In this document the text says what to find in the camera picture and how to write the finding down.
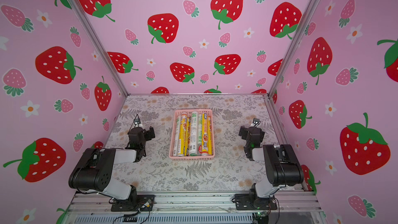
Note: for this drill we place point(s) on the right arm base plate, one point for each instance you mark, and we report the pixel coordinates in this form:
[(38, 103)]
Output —
[(247, 202)]

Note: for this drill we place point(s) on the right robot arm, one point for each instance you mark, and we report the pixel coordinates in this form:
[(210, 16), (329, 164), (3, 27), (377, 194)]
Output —
[(281, 164)]

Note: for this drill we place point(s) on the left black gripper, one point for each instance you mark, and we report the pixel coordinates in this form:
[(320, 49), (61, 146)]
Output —
[(148, 136)]

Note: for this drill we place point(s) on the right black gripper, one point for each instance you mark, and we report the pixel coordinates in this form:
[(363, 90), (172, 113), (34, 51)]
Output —
[(243, 132)]

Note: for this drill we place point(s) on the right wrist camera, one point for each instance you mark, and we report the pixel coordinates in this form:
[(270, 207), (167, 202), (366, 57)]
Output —
[(256, 122)]

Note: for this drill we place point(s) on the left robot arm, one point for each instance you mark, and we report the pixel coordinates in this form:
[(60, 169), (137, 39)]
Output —
[(94, 171)]

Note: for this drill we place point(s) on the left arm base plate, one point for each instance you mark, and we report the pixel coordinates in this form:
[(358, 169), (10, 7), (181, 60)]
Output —
[(136, 203)]

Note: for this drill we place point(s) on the white grape wrap roll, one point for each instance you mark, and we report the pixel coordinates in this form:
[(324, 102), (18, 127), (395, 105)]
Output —
[(193, 141)]

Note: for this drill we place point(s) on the pink plastic basket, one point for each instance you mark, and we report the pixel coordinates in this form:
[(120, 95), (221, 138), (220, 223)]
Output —
[(189, 111)]

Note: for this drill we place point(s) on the aluminium frame rail front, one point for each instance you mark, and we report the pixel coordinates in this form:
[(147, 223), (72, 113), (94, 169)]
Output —
[(198, 207)]

